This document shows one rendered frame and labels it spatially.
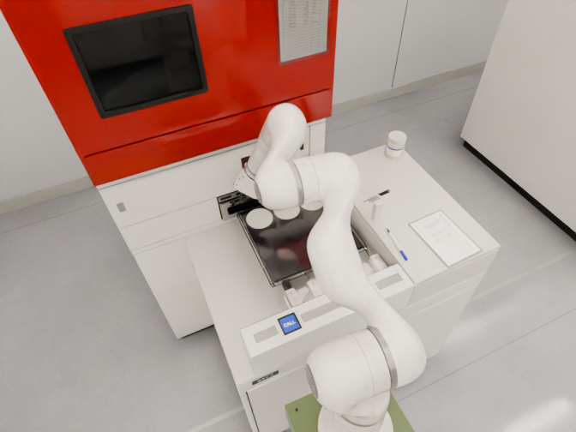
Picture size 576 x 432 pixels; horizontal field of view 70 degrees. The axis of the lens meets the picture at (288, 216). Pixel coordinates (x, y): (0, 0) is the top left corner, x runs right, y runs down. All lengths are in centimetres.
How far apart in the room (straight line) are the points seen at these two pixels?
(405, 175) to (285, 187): 91
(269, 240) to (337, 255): 71
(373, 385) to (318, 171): 42
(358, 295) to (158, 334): 174
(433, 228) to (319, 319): 53
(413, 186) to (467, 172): 167
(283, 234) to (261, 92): 52
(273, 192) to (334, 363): 35
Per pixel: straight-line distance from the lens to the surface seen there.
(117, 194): 146
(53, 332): 267
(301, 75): 134
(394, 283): 135
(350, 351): 80
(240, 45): 121
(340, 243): 82
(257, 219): 156
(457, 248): 148
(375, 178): 164
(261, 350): 122
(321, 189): 86
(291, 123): 91
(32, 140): 310
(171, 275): 183
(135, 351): 242
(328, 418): 119
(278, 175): 84
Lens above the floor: 208
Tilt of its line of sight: 49 degrees down
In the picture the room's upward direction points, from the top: 2 degrees counter-clockwise
